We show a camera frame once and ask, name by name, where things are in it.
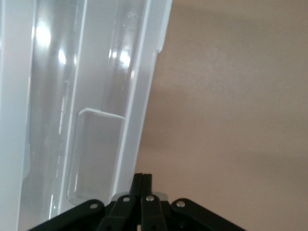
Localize brown paper table cover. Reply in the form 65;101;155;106
136;0;308;231

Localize clear plastic box lid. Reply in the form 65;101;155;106
0;0;174;231

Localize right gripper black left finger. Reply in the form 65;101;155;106
28;173;144;231

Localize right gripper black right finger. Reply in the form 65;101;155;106
141;173;246;231

